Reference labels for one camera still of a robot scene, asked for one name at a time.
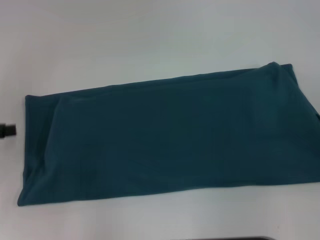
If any teal T-shirt with FREE print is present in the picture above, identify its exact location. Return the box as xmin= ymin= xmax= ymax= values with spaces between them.
xmin=16 ymin=61 xmax=320 ymax=208

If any dark device edge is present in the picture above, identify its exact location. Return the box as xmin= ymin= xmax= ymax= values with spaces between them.
xmin=226 ymin=236 xmax=277 ymax=240

